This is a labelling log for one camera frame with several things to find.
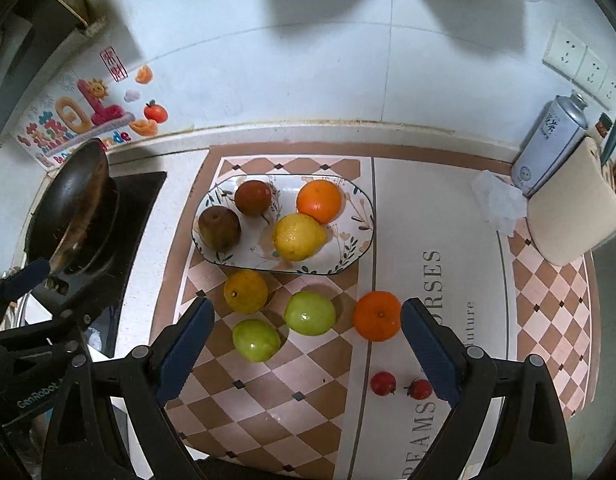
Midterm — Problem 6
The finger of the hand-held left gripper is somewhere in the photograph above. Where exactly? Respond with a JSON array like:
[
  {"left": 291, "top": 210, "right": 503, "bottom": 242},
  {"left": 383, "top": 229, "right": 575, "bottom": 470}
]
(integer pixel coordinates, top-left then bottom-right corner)
[
  {"left": 0, "top": 258, "right": 53, "bottom": 312},
  {"left": 0, "top": 307, "right": 90, "bottom": 377}
]

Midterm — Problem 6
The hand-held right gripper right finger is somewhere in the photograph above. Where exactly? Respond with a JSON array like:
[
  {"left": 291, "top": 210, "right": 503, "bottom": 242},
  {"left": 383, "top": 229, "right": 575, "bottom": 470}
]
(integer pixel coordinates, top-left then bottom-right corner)
[{"left": 399, "top": 298, "right": 575, "bottom": 480}]

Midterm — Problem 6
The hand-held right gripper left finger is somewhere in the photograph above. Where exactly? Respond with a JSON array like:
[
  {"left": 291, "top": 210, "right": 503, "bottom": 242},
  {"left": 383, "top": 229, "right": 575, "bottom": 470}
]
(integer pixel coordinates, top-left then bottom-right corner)
[{"left": 40, "top": 296, "right": 216, "bottom": 480}]

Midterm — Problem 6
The red cherry tomato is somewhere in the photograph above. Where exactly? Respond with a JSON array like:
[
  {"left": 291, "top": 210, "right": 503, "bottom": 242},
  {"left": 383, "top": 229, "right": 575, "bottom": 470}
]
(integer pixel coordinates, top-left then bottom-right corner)
[
  {"left": 370, "top": 371, "right": 397, "bottom": 396},
  {"left": 407, "top": 378, "right": 433, "bottom": 401}
]

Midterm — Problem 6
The orange tangerine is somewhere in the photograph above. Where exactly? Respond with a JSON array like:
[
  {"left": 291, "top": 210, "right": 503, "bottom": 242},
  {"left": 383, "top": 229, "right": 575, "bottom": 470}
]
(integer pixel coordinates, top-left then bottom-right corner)
[{"left": 352, "top": 291, "right": 404, "bottom": 343}]

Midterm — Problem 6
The green apple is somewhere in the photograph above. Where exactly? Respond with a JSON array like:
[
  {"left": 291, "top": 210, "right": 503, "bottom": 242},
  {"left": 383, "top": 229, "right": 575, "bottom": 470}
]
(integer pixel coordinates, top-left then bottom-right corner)
[
  {"left": 283, "top": 291, "right": 337, "bottom": 336},
  {"left": 232, "top": 319, "right": 282, "bottom": 362}
]

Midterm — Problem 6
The yellow-orange citrus fruit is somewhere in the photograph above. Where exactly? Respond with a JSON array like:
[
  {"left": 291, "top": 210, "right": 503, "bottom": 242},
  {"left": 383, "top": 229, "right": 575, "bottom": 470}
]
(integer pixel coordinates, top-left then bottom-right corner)
[{"left": 223, "top": 269, "right": 269, "bottom": 314}]

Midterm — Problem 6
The oval floral plate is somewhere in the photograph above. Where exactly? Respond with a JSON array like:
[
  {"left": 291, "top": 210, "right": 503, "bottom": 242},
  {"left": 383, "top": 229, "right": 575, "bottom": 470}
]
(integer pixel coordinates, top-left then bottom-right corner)
[{"left": 191, "top": 174, "right": 376, "bottom": 275}]

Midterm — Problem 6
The black frying pan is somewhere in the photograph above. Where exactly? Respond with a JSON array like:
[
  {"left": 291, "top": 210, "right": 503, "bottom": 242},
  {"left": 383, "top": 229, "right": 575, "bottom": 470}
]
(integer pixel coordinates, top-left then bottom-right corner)
[{"left": 25, "top": 139, "right": 120, "bottom": 273}]

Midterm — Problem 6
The black gas stove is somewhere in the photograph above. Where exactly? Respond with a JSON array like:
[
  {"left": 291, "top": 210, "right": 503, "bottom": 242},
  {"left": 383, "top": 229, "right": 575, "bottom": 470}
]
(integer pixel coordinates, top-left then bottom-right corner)
[{"left": 18, "top": 170, "right": 168, "bottom": 361}]

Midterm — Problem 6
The brown pear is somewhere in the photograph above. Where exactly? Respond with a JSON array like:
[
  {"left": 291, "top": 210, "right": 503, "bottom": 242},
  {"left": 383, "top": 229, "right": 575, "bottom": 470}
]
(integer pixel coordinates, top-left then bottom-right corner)
[{"left": 198, "top": 206, "right": 242, "bottom": 252}]

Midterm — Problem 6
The checkered counter mat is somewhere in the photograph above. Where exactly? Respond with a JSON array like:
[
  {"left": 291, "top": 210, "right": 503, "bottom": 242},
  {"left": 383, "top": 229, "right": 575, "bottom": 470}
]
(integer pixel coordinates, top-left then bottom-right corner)
[{"left": 153, "top": 142, "right": 601, "bottom": 480}]

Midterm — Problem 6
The yellow lemon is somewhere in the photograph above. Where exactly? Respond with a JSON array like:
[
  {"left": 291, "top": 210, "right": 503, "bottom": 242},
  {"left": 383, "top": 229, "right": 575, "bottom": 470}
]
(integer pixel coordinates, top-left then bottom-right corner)
[{"left": 272, "top": 213, "right": 329, "bottom": 262}]

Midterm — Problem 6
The dark red-brown fruit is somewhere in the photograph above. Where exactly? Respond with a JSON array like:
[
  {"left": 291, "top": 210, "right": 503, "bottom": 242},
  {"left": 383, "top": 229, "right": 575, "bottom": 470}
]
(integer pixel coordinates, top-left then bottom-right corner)
[{"left": 234, "top": 180, "right": 274, "bottom": 218}]

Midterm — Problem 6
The white crumpled tissue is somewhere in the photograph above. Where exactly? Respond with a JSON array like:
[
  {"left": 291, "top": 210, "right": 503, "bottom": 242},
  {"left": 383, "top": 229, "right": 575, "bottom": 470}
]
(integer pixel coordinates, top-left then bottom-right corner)
[{"left": 470, "top": 169, "right": 529, "bottom": 239}]

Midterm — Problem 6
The large orange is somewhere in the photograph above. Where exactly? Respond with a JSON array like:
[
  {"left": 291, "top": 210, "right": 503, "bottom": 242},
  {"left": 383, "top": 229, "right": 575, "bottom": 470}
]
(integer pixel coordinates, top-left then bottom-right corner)
[{"left": 296, "top": 180, "right": 343, "bottom": 225}]

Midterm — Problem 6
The beige cutting board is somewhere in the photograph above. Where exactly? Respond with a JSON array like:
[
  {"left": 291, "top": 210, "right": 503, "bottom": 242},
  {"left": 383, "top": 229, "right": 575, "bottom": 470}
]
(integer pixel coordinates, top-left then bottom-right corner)
[{"left": 527, "top": 136, "right": 616, "bottom": 267}]

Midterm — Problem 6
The range hood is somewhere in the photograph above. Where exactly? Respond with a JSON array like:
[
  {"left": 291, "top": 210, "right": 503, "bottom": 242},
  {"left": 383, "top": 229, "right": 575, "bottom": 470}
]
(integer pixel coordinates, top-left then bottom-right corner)
[{"left": 0, "top": 0, "right": 91, "bottom": 149}]

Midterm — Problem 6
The silver spray can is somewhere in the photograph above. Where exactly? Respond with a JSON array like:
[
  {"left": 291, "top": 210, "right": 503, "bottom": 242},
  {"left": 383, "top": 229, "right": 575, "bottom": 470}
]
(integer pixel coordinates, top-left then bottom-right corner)
[{"left": 510, "top": 91, "right": 589, "bottom": 199}]

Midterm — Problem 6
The colourful wall sticker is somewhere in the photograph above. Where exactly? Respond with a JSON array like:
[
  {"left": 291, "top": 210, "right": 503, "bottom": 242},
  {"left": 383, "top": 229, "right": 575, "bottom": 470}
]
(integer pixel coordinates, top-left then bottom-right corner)
[{"left": 10, "top": 77, "right": 151, "bottom": 171}]

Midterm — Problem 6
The persimmon wall sticker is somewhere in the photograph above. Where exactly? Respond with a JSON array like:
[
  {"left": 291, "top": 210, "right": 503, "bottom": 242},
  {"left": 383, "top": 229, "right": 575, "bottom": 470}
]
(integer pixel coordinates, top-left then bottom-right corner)
[{"left": 143, "top": 100, "right": 168, "bottom": 124}]

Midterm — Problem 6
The red paper wall tag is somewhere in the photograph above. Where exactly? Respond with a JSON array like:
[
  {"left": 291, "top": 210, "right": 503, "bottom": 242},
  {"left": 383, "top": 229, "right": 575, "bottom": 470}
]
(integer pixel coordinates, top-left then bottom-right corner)
[{"left": 100, "top": 47, "right": 125, "bottom": 81}]

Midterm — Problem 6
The teal handled knife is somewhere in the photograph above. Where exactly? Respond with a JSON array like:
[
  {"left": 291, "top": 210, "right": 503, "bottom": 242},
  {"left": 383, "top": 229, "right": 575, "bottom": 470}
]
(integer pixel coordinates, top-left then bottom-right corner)
[{"left": 599, "top": 110, "right": 616, "bottom": 166}]

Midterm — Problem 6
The white wall socket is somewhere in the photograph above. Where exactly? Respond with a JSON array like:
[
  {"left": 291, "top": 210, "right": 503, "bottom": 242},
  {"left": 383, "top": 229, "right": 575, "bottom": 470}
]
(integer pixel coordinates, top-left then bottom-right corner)
[
  {"left": 542, "top": 21, "right": 587, "bottom": 74},
  {"left": 600, "top": 72, "right": 616, "bottom": 111},
  {"left": 574, "top": 47, "right": 609, "bottom": 92}
]

